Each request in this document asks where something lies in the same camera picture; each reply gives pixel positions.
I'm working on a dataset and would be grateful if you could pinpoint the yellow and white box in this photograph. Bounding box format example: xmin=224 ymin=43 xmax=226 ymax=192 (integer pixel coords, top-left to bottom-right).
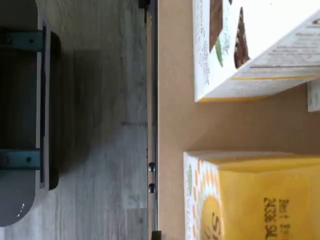
xmin=182 ymin=150 xmax=320 ymax=240

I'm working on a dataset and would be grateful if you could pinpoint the dark gray base plate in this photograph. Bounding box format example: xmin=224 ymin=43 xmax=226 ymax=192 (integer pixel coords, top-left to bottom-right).
xmin=0 ymin=0 xmax=39 ymax=228

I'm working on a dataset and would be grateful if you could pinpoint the teal aluminium bracket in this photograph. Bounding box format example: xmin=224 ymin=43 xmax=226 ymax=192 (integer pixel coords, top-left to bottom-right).
xmin=0 ymin=29 xmax=45 ymax=54
xmin=0 ymin=148 xmax=43 ymax=171

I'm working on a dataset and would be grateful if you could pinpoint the white box with brown picture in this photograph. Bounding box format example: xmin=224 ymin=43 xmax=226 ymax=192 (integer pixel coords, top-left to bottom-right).
xmin=192 ymin=0 xmax=320 ymax=104

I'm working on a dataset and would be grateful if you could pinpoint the gray metal strip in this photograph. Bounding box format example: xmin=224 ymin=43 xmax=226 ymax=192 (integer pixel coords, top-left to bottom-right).
xmin=35 ymin=19 xmax=51 ymax=190

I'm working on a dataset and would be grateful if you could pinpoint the dark metal shelf rail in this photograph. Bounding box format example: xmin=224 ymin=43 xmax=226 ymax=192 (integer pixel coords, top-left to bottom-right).
xmin=145 ymin=0 xmax=160 ymax=240

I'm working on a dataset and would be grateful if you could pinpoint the small white box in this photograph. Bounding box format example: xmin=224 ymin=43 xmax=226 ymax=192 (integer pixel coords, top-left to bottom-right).
xmin=306 ymin=80 xmax=320 ymax=113

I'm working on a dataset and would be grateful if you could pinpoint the wooden shelf board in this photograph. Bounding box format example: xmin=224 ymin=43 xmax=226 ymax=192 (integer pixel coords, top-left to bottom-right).
xmin=156 ymin=0 xmax=320 ymax=240

